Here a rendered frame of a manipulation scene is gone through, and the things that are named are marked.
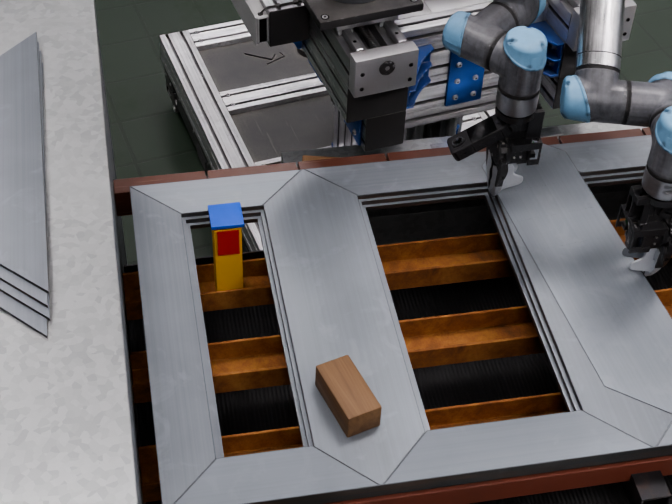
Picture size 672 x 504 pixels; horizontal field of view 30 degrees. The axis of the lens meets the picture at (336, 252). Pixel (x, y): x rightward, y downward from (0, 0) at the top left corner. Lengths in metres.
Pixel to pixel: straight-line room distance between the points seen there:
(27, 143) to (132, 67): 1.96
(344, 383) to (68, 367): 0.45
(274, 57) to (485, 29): 1.62
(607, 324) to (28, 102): 1.08
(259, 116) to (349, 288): 1.42
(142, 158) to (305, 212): 1.48
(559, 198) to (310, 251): 0.50
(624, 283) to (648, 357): 0.17
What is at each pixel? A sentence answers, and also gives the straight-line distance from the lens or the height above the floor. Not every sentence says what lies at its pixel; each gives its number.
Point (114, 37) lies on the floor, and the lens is 4.27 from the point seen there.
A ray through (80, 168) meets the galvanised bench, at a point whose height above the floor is 1.05.
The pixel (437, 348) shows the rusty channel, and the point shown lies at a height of 0.73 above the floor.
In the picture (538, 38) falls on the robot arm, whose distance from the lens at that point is 2.21.
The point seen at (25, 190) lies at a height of 1.07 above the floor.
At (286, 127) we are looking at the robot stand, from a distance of 3.54.
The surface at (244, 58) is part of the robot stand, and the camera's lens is 3.79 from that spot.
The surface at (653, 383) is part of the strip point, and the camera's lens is 2.16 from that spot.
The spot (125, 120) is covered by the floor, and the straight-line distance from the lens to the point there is 3.92.
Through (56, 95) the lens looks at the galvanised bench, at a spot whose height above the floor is 1.05.
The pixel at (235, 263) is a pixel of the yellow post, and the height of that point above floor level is 0.78.
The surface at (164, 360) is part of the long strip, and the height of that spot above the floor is 0.84.
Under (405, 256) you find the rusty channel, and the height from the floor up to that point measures 0.69.
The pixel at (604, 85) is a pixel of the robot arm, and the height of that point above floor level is 1.19.
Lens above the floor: 2.46
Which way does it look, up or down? 45 degrees down
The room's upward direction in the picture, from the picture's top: 3 degrees clockwise
